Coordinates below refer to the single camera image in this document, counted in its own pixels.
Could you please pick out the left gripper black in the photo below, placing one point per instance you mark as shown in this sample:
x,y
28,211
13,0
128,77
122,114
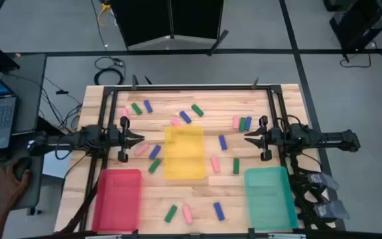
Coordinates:
x,y
123,137

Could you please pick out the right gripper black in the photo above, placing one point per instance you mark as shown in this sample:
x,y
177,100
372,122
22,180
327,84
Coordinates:
x,y
274,136

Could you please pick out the blue rectangular block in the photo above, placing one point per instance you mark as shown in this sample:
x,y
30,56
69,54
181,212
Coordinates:
x,y
148,106
219,211
248,123
154,152
185,117
223,142

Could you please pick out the green rectangular block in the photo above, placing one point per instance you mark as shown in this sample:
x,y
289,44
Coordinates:
x,y
242,124
154,165
170,213
197,110
136,108
236,166

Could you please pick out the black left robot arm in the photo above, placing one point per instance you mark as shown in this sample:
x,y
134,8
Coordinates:
x,y
85,137

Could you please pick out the yellow plastic bin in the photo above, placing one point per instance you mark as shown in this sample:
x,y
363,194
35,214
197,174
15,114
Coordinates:
x,y
185,152

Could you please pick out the black table clamp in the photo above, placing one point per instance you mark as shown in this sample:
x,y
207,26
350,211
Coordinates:
x,y
255,83
134,82

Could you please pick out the teal plastic bin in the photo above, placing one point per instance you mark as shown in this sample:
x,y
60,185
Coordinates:
x,y
270,199

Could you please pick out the red plastic bin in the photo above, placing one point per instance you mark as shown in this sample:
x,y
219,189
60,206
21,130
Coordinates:
x,y
116,200

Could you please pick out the grey power supply box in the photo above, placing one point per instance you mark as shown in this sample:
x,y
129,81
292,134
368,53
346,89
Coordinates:
x,y
332,209
322,181

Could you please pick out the white sheet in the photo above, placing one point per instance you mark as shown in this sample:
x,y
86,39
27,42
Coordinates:
x,y
56,164

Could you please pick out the grey desk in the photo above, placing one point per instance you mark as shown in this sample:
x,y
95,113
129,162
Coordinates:
x,y
28,99

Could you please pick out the black computer mouse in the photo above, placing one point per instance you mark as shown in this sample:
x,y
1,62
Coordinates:
x,y
21,166

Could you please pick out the black folding partition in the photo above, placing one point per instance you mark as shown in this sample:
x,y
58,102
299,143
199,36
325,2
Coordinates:
x,y
144,20

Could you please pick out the person's hand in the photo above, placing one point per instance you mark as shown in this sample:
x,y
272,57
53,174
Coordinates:
x,y
10,189

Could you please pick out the black equipment rack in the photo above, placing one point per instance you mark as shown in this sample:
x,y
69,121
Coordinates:
x,y
360,23

